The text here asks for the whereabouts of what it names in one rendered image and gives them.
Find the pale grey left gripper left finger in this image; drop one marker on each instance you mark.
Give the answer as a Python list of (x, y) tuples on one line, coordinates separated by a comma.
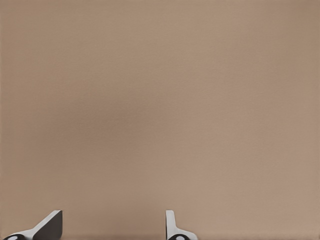
[(47, 227)]

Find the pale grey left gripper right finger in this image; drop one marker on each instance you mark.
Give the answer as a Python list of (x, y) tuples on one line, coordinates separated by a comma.
[(170, 225)]

